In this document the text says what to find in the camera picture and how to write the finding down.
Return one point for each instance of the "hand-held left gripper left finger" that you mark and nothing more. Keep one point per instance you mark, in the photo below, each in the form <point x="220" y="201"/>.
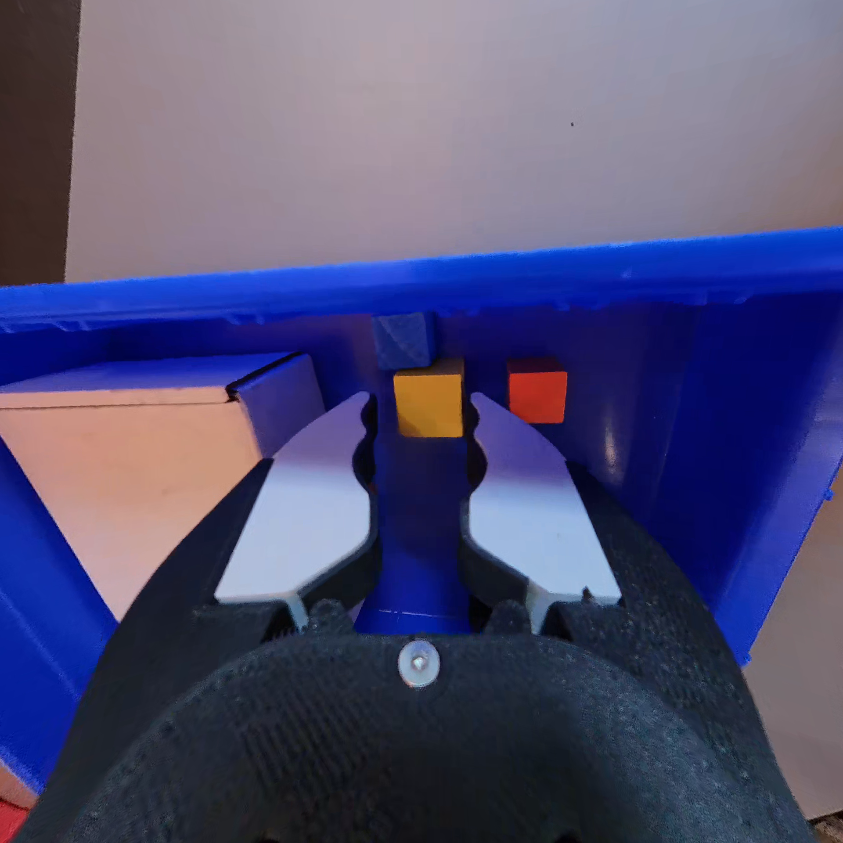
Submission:
<point x="303" y="520"/>

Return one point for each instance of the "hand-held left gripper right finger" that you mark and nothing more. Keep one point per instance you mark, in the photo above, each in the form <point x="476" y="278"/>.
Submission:
<point x="537" y="520"/>

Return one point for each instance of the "yellow wooden cube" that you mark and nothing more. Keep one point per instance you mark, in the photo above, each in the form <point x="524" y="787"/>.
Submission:
<point x="428" y="402"/>

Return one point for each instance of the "white cardboard box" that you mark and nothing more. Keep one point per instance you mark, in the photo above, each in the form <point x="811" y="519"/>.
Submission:
<point x="132" y="474"/>

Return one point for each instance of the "blue plastic bin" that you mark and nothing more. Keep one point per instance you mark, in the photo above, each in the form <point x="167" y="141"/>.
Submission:
<point x="724" y="428"/>

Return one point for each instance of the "red wooden cube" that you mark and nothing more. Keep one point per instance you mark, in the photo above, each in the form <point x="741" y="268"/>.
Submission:
<point x="537" y="395"/>

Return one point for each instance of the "blue textured cube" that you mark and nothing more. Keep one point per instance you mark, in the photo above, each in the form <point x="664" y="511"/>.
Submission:
<point x="403" y="342"/>

